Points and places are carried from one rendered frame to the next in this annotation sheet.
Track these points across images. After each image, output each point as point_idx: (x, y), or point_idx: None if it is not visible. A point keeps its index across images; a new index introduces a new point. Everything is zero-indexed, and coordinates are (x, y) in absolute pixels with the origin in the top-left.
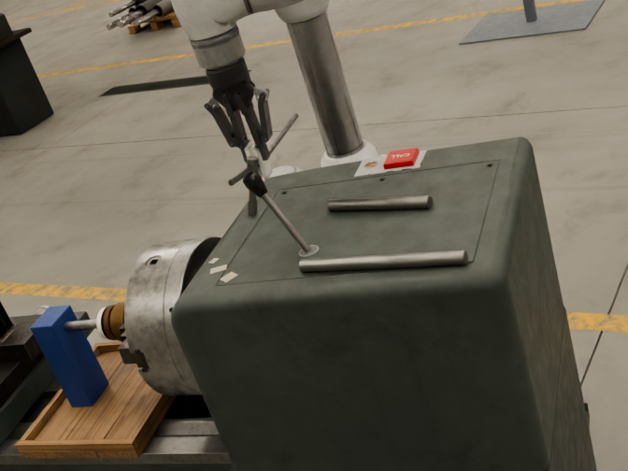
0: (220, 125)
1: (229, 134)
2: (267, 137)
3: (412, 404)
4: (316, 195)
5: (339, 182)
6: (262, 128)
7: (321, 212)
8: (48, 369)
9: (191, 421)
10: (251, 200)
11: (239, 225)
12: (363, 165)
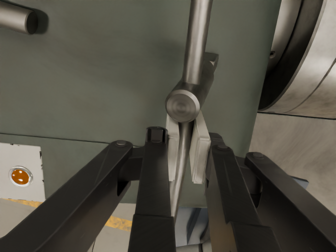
0: (319, 209)
1: (267, 181)
2: (111, 145)
3: None
4: (93, 98)
5: (61, 134)
6: (110, 164)
7: (57, 21)
8: None
9: None
10: (205, 60)
11: (232, 24)
12: (35, 178)
